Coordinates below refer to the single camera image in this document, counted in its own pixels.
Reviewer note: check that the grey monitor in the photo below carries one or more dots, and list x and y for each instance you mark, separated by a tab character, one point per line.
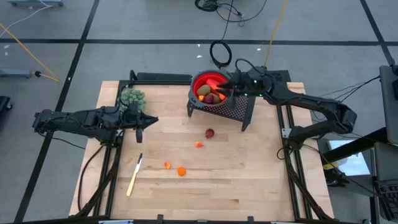
385	161

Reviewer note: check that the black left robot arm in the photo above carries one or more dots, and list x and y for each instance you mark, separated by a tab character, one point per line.
77	123

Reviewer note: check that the dark red pomegranate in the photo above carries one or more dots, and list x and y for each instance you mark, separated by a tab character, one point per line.
209	99

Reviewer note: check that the black keyboard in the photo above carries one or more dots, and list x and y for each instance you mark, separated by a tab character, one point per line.
388	202

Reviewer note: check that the grey cabinet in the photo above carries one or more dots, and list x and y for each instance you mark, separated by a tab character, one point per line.
388	102

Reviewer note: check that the black aluminium table frame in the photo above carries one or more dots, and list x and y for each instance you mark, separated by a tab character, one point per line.
111	186

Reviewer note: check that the black floor object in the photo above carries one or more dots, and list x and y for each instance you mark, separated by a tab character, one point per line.
4	103

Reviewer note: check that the black perforated metal stand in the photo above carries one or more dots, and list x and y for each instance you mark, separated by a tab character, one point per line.
239	107

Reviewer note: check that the white screen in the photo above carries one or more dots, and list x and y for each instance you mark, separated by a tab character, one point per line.
351	161

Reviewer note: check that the small red apple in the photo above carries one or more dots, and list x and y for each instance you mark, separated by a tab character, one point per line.
210	133

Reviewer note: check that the grey floor bar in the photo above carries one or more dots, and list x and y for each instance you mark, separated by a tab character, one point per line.
15	73

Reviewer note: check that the silver mounting bracket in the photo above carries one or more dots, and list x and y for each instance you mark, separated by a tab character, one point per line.
119	133
286	133

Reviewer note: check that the green plant in white pot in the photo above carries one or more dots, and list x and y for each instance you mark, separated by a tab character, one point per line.
130	96

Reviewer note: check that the brown green kiwi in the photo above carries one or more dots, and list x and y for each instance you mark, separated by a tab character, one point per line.
203	89
216	99

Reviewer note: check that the orange persimmon fruit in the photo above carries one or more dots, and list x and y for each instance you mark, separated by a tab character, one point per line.
181	171

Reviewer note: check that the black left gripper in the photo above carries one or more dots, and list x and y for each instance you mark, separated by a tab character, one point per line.
132	119

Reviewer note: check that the red yellow mango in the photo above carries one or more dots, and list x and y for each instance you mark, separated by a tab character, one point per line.
213	83

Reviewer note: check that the red grey collapsible colander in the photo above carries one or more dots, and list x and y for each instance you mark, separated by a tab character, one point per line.
196	79

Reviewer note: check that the grey floor base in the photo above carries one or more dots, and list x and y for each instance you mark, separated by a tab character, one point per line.
34	2

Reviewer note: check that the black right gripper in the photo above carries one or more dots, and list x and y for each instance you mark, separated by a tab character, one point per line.
252	84

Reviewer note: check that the black table edge clamp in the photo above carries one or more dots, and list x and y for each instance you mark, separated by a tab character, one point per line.
160	218
250	219

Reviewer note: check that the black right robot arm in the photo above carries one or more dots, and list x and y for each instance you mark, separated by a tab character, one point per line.
311	102

